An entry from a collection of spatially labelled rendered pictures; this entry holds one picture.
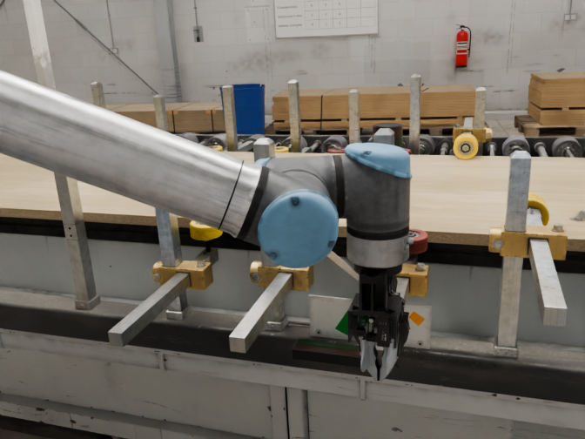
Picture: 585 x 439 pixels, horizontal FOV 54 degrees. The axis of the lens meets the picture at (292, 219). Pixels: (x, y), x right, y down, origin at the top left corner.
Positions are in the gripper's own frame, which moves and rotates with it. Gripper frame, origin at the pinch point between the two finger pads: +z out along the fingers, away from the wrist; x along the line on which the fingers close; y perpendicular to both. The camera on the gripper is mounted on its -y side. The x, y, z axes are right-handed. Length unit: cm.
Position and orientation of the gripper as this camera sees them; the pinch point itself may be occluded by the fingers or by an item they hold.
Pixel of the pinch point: (379, 370)
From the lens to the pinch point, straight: 97.1
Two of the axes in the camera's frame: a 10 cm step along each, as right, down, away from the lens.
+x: 9.5, 0.6, -3.0
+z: 0.4, 9.5, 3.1
